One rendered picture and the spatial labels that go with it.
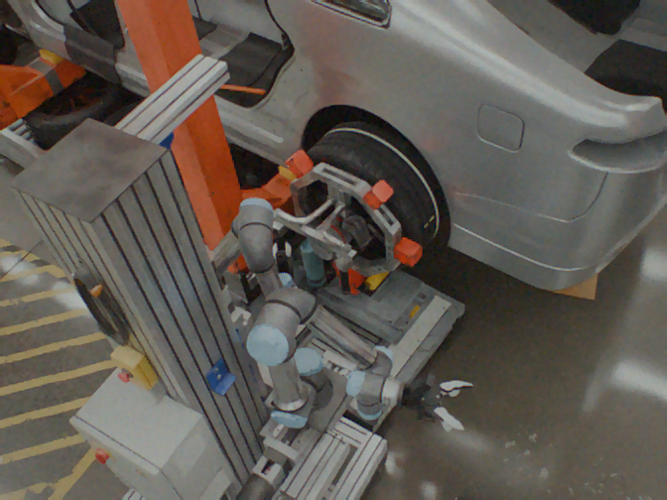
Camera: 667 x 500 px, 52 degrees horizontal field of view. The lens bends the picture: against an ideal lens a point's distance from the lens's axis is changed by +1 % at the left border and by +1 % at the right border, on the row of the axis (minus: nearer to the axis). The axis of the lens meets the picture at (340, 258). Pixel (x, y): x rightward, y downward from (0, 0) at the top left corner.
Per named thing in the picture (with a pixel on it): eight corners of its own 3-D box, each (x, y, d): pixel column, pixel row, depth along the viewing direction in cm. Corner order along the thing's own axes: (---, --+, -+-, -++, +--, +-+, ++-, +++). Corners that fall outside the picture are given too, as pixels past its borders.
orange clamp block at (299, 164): (316, 165, 285) (302, 148, 282) (304, 176, 281) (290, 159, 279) (308, 169, 291) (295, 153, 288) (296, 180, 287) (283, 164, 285)
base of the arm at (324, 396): (319, 418, 238) (316, 405, 230) (283, 399, 244) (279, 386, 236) (340, 384, 246) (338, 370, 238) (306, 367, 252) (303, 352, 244)
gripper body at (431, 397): (442, 403, 200) (402, 393, 203) (444, 385, 195) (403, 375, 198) (437, 425, 195) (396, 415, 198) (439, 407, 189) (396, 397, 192)
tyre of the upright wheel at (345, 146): (422, 260, 328) (467, 183, 271) (395, 294, 317) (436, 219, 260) (317, 182, 340) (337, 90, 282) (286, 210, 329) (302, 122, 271)
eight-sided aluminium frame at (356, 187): (403, 283, 302) (401, 197, 261) (395, 293, 299) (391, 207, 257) (309, 233, 326) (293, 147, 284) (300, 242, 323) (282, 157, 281)
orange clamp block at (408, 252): (403, 247, 285) (422, 256, 281) (393, 259, 281) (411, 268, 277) (403, 235, 279) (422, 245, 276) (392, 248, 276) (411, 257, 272)
